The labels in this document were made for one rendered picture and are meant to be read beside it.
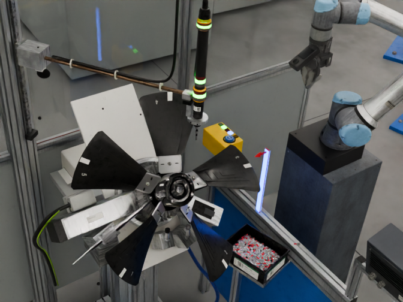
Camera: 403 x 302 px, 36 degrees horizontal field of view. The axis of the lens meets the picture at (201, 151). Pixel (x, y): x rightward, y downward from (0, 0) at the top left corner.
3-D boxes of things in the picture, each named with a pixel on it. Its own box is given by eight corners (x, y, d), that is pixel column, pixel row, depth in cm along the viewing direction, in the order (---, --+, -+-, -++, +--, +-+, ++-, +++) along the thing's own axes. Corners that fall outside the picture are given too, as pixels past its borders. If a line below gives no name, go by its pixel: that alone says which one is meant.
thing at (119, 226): (150, 204, 225) (73, 266, 210) (146, 199, 225) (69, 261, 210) (152, 204, 224) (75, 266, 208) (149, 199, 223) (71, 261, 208)
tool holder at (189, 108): (178, 121, 207) (179, 96, 201) (186, 110, 213) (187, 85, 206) (203, 127, 205) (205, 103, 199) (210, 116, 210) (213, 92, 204)
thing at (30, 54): (15, 66, 219) (12, 45, 214) (26, 57, 225) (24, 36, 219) (41, 73, 217) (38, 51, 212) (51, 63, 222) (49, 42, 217)
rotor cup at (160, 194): (138, 187, 221) (153, 185, 210) (167, 163, 227) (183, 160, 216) (162, 219, 224) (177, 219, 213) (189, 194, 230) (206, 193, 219)
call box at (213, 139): (201, 147, 277) (202, 127, 270) (219, 139, 282) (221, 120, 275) (222, 166, 267) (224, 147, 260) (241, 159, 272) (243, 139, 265)
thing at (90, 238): (89, 247, 227) (81, 236, 226) (108, 232, 231) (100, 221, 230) (100, 249, 215) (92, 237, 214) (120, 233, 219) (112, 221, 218)
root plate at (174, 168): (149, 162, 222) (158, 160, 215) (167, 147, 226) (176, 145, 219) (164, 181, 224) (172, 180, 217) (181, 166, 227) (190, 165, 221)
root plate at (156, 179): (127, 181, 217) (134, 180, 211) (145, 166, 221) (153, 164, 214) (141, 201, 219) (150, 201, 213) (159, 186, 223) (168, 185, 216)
